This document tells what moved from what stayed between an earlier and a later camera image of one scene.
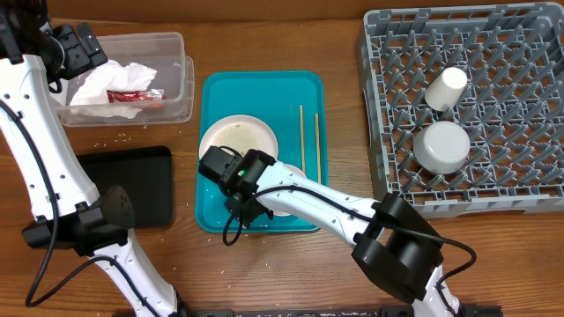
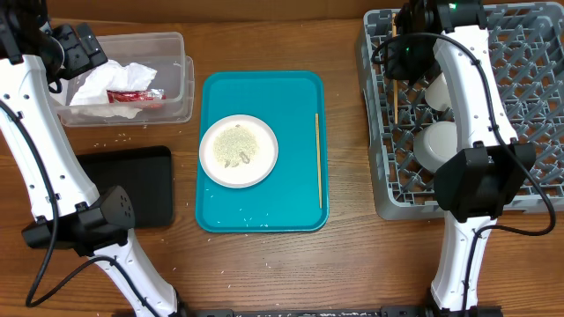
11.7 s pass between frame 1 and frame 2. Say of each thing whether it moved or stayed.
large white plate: stayed
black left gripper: stayed
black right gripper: moved
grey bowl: stayed
